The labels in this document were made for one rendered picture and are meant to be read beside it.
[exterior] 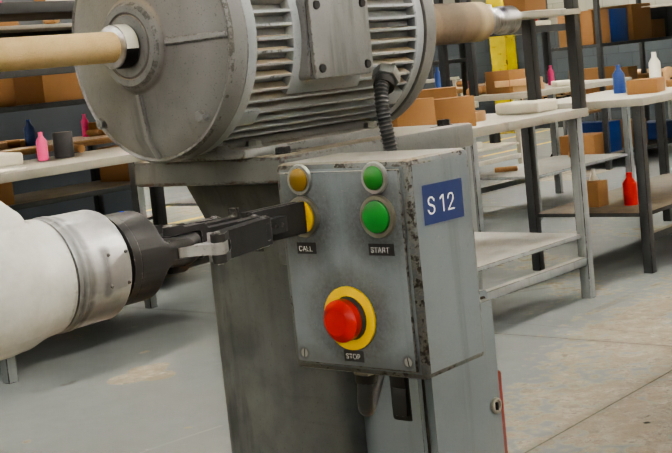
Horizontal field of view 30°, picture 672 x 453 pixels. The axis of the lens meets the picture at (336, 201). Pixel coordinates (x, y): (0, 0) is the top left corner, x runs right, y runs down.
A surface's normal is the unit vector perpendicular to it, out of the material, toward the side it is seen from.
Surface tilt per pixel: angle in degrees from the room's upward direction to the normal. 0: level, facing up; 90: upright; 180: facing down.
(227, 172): 90
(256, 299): 90
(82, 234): 48
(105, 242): 63
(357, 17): 90
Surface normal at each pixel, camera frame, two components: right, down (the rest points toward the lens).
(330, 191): -0.64, 0.15
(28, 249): 0.61, -0.59
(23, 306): 0.78, 0.16
